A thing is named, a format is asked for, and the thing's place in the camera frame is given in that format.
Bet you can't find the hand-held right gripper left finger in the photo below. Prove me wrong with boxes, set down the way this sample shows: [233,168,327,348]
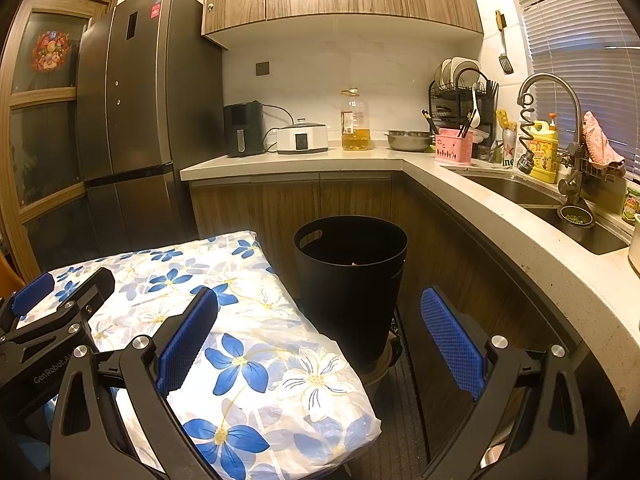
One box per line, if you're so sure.
[50,286,221,480]

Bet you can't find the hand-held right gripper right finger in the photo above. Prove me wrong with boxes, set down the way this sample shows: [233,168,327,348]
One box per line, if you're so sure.
[420,286,588,480]

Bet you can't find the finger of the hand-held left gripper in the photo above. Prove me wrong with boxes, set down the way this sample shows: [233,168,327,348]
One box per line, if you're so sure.
[5,267,116,346]
[0,274,56,333]

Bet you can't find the black plastic bin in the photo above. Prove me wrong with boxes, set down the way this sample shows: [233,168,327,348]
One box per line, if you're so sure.
[293,215,408,368]

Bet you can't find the orange chair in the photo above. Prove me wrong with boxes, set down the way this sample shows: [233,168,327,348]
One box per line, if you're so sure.
[0,250,23,301]

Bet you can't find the blue floral tablecloth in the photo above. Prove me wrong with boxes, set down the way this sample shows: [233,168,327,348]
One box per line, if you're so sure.
[15,230,383,480]

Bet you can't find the kitchen counter with wooden cabinets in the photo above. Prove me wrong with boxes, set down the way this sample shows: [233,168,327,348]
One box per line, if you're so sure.
[180,147,640,411]

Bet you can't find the wooden glass door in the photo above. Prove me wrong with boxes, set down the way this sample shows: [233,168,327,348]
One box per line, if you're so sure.
[0,0,121,271]

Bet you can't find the steel kitchen sink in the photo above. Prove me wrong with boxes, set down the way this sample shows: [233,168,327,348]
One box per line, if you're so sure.
[462,172,631,256]

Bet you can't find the steel sink strainer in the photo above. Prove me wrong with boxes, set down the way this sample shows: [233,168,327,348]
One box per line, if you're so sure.
[559,205,595,228]

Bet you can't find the dark steel refrigerator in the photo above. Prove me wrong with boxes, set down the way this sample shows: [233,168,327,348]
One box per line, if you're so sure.
[75,0,226,261]

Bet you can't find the pink utensil holder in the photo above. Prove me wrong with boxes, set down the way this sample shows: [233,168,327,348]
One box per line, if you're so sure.
[434,128,474,166]

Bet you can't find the silver drink can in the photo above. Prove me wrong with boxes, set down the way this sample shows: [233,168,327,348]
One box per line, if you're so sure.
[501,129,518,167]

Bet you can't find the steel basin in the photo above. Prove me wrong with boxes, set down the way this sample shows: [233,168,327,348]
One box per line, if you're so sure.
[384,130,436,152]

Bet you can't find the yellow detergent bottle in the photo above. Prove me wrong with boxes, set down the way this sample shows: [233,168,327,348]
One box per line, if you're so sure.
[529,113,559,184]

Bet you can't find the black air fryer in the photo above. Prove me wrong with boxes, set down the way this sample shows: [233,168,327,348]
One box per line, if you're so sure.
[223,101,266,158]

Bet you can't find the white rice cooker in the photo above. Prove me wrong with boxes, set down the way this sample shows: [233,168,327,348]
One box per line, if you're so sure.
[276,119,329,155]

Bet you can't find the black dish rack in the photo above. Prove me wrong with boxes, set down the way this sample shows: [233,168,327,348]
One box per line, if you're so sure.
[428,72,500,161]

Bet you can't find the cooking oil bottle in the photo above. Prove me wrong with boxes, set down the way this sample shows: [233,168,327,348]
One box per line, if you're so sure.
[341,88,372,152]

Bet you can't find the red round door decoration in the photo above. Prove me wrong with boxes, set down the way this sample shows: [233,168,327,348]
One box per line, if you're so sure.
[31,30,71,70]

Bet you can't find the pink dish cloth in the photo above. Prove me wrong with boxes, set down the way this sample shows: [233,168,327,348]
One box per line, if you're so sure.
[582,111,626,168]

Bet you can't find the steel kitchen faucet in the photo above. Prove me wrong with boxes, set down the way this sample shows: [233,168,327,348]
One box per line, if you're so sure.
[517,73,593,213]

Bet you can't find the metal slotted spatula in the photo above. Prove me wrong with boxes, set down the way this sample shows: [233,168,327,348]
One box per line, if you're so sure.
[495,10,515,75]

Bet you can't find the window blinds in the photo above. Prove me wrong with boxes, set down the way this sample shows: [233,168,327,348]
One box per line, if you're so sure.
[505,0,640,183]

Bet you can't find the coiled faucet sprayer hose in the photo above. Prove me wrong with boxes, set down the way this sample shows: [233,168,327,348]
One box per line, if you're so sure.
[516,92,537,175]

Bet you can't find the black power cable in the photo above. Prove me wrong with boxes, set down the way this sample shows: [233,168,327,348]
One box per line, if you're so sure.
[262,104,296,153]

